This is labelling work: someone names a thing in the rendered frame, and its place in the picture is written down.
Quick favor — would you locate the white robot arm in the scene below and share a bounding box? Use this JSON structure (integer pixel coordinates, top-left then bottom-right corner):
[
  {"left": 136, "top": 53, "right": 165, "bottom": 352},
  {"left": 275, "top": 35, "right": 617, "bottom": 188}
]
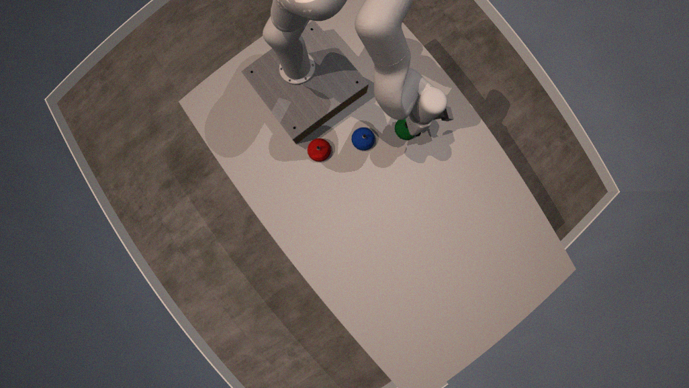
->
[{"left": 263, "top": 0, "right": 453, "bottom": 125}]

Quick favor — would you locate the red dome bell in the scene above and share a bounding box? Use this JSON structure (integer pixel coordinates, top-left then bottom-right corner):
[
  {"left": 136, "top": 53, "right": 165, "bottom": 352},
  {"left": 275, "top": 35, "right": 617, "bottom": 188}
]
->
[{"left": 308, "top": 138, "right": 331, "bottom": 162}]

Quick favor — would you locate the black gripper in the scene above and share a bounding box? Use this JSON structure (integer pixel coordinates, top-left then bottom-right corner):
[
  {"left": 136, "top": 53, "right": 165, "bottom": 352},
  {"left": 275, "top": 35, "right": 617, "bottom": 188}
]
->
[{"left": 405, "top": 115, "right": 431, "bottom": 137}]

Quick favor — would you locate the blue dome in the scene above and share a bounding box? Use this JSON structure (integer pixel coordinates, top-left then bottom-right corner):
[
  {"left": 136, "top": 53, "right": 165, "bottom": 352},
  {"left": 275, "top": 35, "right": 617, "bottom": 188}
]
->
[{"left": 351, "top": 128, "right": 375, "bottom": 150}]

